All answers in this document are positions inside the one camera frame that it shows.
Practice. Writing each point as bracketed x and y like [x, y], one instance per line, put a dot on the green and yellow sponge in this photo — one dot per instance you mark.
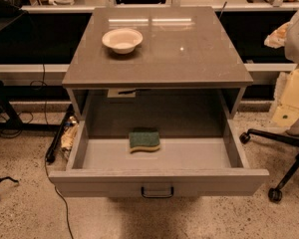
[144, 139]

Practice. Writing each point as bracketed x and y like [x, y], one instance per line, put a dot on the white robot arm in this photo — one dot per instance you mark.
[286, 112]

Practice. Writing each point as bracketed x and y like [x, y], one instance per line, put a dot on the white label under counter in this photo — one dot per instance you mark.
[121, 93]

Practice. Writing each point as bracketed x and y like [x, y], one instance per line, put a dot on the grey cabinet with counter top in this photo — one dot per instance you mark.
[183, 47]

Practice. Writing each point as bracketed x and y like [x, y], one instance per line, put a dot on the open grey top drawer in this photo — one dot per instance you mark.
[200, 152]

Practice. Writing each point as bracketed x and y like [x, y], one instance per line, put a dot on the white ceramic bowl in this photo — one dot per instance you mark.
[122, 41]

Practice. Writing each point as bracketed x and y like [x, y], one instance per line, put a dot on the yellow crumpled cloth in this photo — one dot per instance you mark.
[68, 136]

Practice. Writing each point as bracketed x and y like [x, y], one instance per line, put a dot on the black power strip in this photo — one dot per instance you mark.
[50, 156]

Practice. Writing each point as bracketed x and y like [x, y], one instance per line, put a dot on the black stand at left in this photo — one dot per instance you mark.
[14, 122]

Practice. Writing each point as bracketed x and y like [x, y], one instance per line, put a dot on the black drawer handle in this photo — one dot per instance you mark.
[157, 194]

